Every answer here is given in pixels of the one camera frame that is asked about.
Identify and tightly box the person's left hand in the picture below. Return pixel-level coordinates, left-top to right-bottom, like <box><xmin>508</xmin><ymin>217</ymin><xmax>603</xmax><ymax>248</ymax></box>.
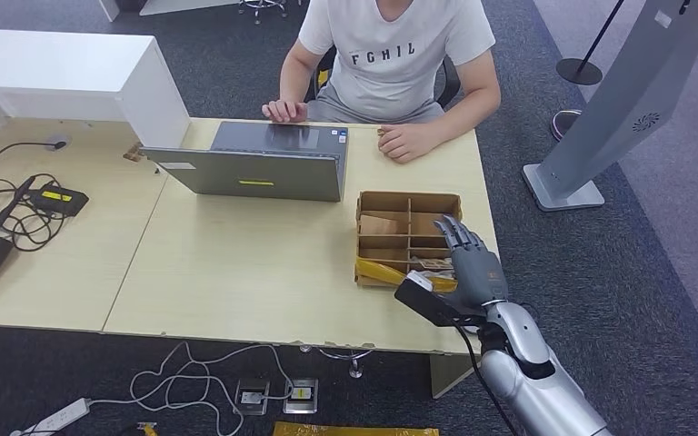
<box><xmin>377</xmin><ymin>123</ymin><xmax>441</xmax><ymax>164</ymax></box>

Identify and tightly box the person's right hand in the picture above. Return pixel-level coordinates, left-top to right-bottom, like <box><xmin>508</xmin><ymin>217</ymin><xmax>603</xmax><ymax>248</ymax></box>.
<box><xmin>261</xmin><ymin>99</ymin><xmax>310</xmax><ymax>125</ymax></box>

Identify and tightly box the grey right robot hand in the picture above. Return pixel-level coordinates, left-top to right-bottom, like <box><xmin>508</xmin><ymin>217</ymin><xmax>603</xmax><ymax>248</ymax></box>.
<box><xmin>433</xmin><ymin>214</ymin><xmax>511</xmax><ymax>318</ymax></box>

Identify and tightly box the person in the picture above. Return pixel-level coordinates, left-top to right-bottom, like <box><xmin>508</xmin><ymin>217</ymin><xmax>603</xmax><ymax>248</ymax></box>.
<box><xmin>261</xmin><ymin>0</ymin><xmax>503</xmax><ymax>164</ymax></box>

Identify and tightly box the grey laptop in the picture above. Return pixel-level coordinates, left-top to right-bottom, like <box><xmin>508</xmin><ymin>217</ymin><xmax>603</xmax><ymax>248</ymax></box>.
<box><xmin>139</xmin><ymin>120</ymin><xmax>350</xmax><ymax>203</ymax></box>

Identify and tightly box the black office chair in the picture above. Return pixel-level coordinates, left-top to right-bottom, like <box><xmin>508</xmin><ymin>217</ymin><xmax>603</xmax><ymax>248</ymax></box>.
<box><xmin>304</xmin><ymin>45</ymin><xmax>464</xmax><ymax>110</ymax></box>

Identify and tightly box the cardboard divider box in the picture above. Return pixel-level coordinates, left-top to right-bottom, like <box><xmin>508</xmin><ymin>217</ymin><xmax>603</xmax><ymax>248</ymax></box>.
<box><xmin>354</xmin><ymin>190</ymin><xmax>464</xmax><ymax>294</ymax></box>

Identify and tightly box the desk leg panel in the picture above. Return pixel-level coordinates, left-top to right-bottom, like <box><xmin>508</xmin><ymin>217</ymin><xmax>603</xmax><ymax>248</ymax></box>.
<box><xmin>428</xmin><ymin>353</ymin><xmax>476</xmax><ymax>400</ymax></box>

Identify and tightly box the chrome stool base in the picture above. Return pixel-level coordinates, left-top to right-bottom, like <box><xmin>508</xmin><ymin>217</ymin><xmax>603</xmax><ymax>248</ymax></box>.
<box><xmin>237</xmin><ymin>0</ymin><xmax>290</xmax><ymax>25</ymax></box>

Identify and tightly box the white board panel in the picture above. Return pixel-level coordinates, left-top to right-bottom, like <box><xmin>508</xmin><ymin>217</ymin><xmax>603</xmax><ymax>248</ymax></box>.
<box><xmin>139</xmin><ymin>0</ymin><xmax>243</xmax><ymax>17</ymax></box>

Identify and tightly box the chrome under-desk hook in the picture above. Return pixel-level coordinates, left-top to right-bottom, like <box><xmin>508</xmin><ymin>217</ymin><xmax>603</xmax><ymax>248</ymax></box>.
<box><xmin>297</xmin><ymin>343</ymin><xmax>374</xmax><ymax>381</ymax></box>

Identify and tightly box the dark oval object pale rim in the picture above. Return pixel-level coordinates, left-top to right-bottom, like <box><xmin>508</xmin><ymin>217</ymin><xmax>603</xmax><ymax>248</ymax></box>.
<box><xmin>550</xmin><ymin>108</ymin><xmax>583</xmax><ymax>143</ymax></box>

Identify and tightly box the black stanchion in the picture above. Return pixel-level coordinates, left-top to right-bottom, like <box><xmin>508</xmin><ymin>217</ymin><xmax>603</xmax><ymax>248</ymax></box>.
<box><xmin>556</xmin><ymin>0</ymin><xmax>627</xmax><ymax>86</ymax></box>

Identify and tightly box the yellow floor tape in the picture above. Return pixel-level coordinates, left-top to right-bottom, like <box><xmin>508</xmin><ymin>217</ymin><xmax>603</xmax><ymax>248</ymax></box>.
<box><xmin>272</xmin><ymin>421</ymin><xmax>441</xmax><ymax>436</ymax></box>

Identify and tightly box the grey kiosk stand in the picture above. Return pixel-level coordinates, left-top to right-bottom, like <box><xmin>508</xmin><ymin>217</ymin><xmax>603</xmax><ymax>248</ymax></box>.
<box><xmin>522</xmin><ymin>0</ymin><xmax>698</xmax><ymax>213</ymax></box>

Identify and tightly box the floor socket with yellow label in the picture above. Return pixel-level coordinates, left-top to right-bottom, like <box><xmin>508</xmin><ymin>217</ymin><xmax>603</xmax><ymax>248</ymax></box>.
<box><xmin>283</xmin><ymin>377</ymin><xmax>320</xmax><ymax>415</ymax></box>

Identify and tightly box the white counter cabinet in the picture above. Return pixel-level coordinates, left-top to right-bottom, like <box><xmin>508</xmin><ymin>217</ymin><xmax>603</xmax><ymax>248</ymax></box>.
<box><xmin>0</xmin><ymin>28</ymin><xmax>192</xmax><ymax>150</ymax></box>

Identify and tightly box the black adapter yellow label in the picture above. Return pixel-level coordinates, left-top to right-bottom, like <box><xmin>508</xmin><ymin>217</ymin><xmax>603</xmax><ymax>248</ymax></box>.
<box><xmin>26</xmin><ymin>184</ymin><xmax>91</xmax><ymax>219</ymax></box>

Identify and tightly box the floor socket with white plug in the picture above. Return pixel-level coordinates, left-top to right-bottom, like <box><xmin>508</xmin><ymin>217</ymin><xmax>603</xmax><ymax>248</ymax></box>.
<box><xmin>234</xmin><ymin>379</ymin><xmax>271</xmax><ymax>416</ymax></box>

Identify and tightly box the white power strip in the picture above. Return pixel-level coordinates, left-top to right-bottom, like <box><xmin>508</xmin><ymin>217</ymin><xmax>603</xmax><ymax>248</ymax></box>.
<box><xmin>9</xmin><ymin>397</ymin><xmax>93</xmax><ymax>436</ymax></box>

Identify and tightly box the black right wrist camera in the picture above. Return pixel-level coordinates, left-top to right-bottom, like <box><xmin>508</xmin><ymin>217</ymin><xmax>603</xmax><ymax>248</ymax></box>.
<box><xmin>394</xmin><ymin>271</ymin><xmax>487</xmax><ymax>329</ymax></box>

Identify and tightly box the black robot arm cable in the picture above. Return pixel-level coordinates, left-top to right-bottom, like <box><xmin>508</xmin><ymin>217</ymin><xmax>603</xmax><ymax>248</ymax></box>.
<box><xmin>454</xmin><ymin>322</ymin><xmax>522</xmax><ymax>436</ymax></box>

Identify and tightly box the white furniture post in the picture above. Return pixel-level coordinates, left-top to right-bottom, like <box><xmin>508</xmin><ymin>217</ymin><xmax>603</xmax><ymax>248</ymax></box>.
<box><xmin>96</xmin><ymin>0</ymin><xmax>123</xmax><ymax>23</ymax></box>

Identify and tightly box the white power cable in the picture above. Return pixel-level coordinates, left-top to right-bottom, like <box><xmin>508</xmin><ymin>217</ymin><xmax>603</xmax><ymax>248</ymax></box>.
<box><xmin>86</xmin><ymin>342</ymin><xmax>296</xmax><ymax>436</ymax></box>

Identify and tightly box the thin black cable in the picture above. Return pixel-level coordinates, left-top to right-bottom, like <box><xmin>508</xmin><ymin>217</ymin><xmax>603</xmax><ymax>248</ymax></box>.
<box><xmin>0</xmin><ymin>140</ymin><xmax>68</xmax><ymax>173</ymax></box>

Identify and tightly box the coiled black cable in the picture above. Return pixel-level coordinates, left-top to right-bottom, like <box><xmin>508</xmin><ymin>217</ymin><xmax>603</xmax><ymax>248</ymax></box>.
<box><xmin>0</xmin><ymin>173</ymin><xmax>68</xmax><ymax>253</ymax></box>

